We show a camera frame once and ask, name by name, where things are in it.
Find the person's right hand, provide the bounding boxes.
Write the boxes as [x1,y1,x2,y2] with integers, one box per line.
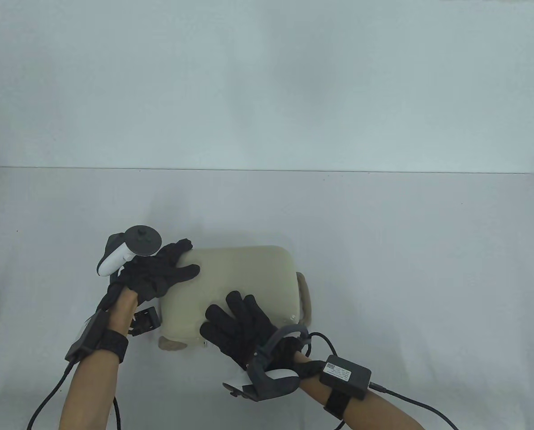
[199,291,323,381]

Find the person's left hand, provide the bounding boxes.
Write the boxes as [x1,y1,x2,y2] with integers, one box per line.
[108,239,201,304]

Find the beige hard-shell suitcase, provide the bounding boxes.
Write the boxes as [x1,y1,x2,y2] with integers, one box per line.
[158,245,312,351]

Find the person's left forearm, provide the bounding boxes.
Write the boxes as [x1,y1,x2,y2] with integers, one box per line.
[59,287,138,430]

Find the grey left hand controller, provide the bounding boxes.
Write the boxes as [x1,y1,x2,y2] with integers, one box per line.
[96,224,163,278]

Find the grey hand controller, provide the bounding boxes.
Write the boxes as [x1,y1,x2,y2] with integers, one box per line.
[96,224,163,278]
[222,326,311,402]

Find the grey right hand controller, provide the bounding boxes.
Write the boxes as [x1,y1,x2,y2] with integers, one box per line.
[222,326,311,402]

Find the black left wrist sensor box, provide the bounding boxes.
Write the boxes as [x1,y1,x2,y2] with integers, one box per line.
[65,311,111,362]

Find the black wrist sensor box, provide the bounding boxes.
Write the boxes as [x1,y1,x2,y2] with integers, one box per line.
[65,311,111,362]
[319,354,372,400]

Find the black right wrist sensor box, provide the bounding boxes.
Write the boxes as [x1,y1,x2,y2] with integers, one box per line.
[319,354,372,400]

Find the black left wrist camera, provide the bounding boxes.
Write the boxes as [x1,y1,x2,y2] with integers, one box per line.
[128,305,162,337]

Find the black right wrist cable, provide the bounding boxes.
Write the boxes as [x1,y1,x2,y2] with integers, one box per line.
[308,332,339,357]
[368,382,459,430]

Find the black left wrist strap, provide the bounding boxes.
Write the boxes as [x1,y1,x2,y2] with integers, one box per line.
[95,330,129,363]

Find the black wrist strap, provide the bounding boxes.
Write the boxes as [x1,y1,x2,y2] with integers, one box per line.
[324,389,353,421]
[95,330,129,363]

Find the black right wrist strap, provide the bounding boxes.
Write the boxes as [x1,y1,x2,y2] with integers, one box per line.
[324,389,353,421]

